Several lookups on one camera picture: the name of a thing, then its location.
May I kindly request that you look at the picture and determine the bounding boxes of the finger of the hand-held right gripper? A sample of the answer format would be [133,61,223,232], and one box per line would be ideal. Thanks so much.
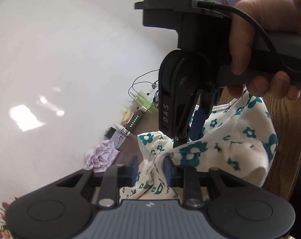
[173,90,204,146]
[190,89,218,141]

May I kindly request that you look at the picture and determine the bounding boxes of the white power strip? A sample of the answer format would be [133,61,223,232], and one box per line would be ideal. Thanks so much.
[138,93,156,112]

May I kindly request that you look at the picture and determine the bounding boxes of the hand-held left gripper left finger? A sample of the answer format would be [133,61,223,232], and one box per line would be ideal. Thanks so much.
[56,156,139,208]

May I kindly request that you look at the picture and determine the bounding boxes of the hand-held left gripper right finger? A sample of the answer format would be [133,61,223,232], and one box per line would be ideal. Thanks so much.
[163,156,255,208]

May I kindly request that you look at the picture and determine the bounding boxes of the white spray bottle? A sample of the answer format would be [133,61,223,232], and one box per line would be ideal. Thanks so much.
[114,126,130,136]

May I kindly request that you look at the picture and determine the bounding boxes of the lilac floral ruffled garment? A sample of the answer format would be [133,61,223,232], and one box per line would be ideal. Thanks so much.
[85,139,121,173]

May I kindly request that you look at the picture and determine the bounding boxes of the black box with white print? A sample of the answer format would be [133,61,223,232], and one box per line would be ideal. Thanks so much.
[127,112,143,131]

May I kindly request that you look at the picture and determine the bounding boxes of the yellow snack box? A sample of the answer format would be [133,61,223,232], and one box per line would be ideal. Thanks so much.
[123,108,137,125]

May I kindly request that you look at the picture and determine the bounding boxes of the green spray bottle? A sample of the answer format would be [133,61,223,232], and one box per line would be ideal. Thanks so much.
[129,91,154,110]

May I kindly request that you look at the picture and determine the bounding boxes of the white garment with teal flowers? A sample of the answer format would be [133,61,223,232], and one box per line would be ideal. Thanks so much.
[119,90,278,200]

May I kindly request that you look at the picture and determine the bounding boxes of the person's right hand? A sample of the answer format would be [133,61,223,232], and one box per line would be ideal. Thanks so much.
[226,0,301,99]

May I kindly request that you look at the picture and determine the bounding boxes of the small black box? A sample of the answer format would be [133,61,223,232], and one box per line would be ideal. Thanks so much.
[104,127,117,140]

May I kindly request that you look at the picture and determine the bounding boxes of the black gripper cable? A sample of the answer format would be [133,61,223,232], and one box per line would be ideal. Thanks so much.
[195,0,301,75]

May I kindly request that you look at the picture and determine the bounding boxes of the small illustrated white box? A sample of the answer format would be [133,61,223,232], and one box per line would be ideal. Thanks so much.
[111,131,127,146]

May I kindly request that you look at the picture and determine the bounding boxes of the thin cable with grey plug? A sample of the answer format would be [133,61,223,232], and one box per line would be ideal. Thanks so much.
[133,81,159,90]

